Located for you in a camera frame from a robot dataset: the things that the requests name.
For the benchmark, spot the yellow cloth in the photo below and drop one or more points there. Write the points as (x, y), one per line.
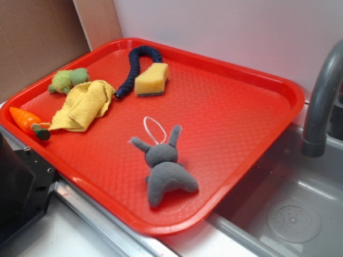
(84, 103)

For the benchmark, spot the green plush toy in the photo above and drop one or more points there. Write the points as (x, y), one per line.
(63, 81)

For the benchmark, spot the orange toy carrot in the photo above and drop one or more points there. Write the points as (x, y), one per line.
(29, 123)

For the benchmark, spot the red plastic tray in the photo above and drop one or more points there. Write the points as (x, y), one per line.
(230, 115)

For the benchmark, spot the grey plush bunny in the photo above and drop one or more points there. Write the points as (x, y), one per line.
(166, 173)

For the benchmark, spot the yellow sponge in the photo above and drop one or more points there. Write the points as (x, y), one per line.
(152, 81)

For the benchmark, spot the grey faucet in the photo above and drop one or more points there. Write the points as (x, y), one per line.
(324, 114)

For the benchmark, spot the grey sink basin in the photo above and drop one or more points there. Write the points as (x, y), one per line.
(287, 204)

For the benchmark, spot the brown cardboard panel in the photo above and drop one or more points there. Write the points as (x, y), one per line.
(39, 37)

